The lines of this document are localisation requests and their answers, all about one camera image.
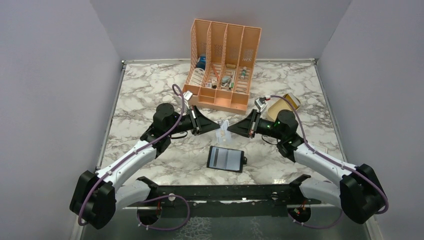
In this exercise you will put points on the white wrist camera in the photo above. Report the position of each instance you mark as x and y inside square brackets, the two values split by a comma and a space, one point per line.
[261, 104]
[187, 95]

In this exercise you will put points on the white label card pack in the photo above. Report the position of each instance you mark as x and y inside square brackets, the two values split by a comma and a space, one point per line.
[197, 77]

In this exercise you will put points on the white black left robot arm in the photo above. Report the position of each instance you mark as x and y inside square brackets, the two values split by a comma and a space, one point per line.
[98, 195]

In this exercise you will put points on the green white marker pen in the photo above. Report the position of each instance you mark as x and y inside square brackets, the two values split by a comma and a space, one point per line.
[243, 73]

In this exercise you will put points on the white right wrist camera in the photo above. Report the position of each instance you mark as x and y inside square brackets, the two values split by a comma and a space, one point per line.
[261, 104]

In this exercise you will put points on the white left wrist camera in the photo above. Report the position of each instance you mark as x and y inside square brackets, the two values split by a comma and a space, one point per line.
[187, 95]

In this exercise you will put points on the orange plastic desk organizer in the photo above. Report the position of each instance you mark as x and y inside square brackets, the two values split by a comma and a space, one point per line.
[228, 48]

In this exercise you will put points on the blue tape roll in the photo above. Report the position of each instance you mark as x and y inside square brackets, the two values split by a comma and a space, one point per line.
[201, 62]

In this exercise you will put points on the beige oval tray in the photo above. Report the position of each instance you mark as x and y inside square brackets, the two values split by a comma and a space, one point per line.
[280, 104]

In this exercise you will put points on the black metal base rail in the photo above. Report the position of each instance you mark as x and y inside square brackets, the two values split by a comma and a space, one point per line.
[216, 201]

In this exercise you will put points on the small white red box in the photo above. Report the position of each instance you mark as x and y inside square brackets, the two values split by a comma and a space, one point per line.
[320, 147]

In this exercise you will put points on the black leather card holder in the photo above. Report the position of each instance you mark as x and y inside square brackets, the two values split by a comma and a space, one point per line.
[236, 160]

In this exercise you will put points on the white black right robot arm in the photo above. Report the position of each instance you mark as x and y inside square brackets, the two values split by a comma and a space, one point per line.
[356, 190]

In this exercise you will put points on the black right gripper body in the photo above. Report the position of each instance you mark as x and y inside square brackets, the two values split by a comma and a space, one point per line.
[266, 127]

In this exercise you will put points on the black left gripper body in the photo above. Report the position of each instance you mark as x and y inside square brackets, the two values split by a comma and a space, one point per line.
[184, 125]

